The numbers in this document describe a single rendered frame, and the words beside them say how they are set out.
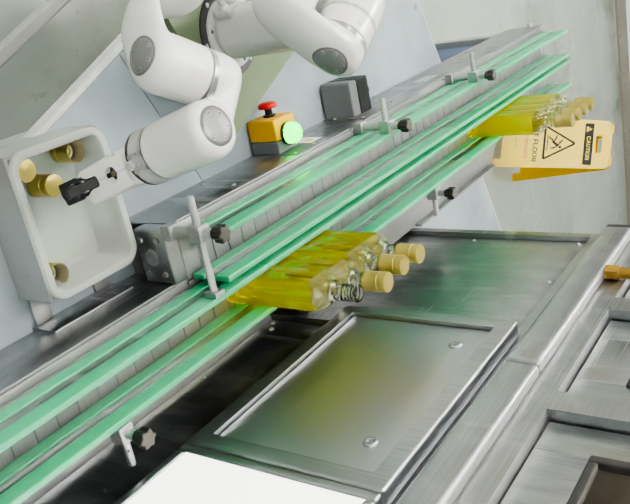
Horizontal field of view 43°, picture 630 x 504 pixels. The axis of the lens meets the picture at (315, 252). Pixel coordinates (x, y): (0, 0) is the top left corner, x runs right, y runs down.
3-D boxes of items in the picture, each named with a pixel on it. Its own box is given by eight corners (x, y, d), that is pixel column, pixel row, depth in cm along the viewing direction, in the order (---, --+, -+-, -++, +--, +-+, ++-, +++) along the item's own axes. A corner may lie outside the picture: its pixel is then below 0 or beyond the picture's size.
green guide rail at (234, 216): (183, 237, 130) (219, 239, 125) (181, 231, 129) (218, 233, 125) (543, 35, 259) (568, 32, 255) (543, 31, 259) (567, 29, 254)
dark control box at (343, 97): (324, 119, 184) (354, 117, 179) (317, 85, 181) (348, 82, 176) (342, 110, 190) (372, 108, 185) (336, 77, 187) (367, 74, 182)
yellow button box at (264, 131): (251, 155, 163) (280, 154, 159) (243, 119, 161) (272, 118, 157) (271, 145, 169) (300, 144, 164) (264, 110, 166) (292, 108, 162)
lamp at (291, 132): (282, 146, 160) (294, 146, 158) (278, 124, 158) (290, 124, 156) (295, 140, 163) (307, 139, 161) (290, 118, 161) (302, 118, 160)
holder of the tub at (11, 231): (30, 331, 123) (62, 336, 118) (-31, 159, 113) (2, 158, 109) (112, 284, 135) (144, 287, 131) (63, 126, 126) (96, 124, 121)
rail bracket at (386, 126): (351, 136, 171) (406, 134, 163) (345, 102, 168) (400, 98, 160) (360, 131, 174) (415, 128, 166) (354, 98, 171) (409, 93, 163)
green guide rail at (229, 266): (194, 279, 132) (230, 282, 128) (192, 273, 132) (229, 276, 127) (545, 57, 262) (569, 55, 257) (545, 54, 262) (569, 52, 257)
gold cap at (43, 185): (22, 178, 118) (41, 178, 116) (41, 170, 121) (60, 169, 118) (30, 200, 119) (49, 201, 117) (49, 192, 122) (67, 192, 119)
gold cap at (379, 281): (361, 294, 131) (385, 296, 129) (358, 274, 130) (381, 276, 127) (372, 285, 134) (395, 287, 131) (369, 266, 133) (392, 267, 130)
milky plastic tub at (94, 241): (20, 300, 120) (56, 305, 115) (-31, 158, 113) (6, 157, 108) (105, 255, 133) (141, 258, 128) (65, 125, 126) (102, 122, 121)
